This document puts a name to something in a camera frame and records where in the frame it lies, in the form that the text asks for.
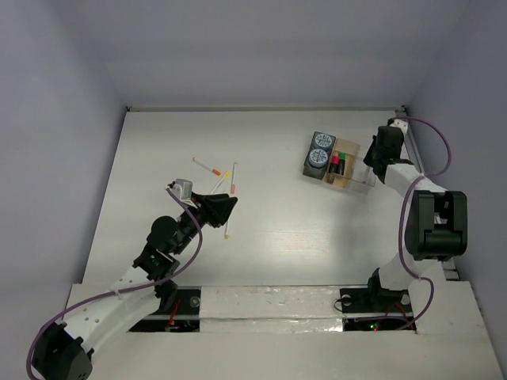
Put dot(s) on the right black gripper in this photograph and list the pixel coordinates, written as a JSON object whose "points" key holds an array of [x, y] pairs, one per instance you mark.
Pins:
{"points": [[369, 159]]}

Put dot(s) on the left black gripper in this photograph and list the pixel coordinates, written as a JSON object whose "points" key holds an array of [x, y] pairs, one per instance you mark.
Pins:
{"points": [[204, 208]]}

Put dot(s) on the black green highlighter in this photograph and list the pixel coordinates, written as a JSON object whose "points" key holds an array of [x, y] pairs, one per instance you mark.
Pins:
{"points": [[341, 167]]}

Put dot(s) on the black pink highlighter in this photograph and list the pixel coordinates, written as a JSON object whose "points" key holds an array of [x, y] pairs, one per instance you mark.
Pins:
{"points": [[333, 168]]}

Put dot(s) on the blue white round jar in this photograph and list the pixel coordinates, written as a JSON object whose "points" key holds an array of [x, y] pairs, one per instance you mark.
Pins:
{"points": [[322, 141]]}

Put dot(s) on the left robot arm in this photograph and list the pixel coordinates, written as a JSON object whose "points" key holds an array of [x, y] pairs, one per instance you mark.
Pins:
{"points": [[70, 343]]}

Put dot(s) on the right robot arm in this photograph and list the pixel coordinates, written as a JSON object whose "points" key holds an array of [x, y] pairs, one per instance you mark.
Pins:
{"points": [[432, 225]]}

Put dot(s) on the clear plastic bin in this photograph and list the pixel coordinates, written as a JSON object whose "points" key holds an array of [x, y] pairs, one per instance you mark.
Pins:
{"points": [[362, 179]]}

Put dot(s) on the pale yellow cap marker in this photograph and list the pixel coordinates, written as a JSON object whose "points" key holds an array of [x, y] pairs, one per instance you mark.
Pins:
{"points": [[226, 230]]}

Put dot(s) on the orange cap marker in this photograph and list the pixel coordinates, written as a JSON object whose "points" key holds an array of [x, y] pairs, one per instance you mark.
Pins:
{"points": [[206, 166]]}

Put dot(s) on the peach cap marker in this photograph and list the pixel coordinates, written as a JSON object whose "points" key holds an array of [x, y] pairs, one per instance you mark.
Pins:
{"points": [[233, 178]]}

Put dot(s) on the dark grey plastic bin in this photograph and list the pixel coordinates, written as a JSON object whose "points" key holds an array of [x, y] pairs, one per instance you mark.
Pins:
{"points": [[313, 172]]}

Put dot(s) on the silver taped strip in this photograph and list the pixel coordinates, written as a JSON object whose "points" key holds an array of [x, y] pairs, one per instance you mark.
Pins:
{"points": [[289, 309]]}

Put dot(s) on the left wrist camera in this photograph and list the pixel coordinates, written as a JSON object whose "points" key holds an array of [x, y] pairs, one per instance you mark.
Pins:
{"points": [[182, 189]]}

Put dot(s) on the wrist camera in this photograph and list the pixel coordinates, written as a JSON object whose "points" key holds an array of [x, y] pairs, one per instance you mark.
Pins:
{"points": [[401, 124], [182, 189]]}

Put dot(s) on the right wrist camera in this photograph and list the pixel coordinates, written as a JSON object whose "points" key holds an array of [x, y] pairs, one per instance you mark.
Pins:
{"points": [[401, 124]]}

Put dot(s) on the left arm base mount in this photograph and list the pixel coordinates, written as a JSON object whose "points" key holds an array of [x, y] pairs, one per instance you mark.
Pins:
{"points": [[178, 311]]}

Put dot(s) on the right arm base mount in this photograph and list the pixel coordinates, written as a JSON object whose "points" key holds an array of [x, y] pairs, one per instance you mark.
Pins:
{"points": [[373, 308]]}

